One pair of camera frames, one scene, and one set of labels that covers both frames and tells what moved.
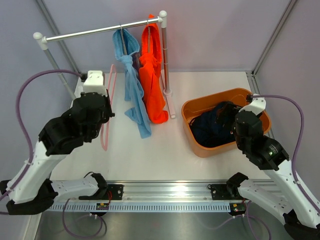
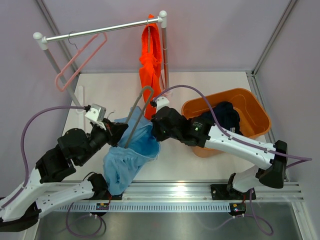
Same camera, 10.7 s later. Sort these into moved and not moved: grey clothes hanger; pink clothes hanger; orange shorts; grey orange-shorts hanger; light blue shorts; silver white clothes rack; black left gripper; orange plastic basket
Moved: black left gripper; grey clothes hanger; pink clothes hanger; light blue shorts
Not moved: orange plastic basket; silver white clothes rack; grey orange-shorts hanger; orange shorts
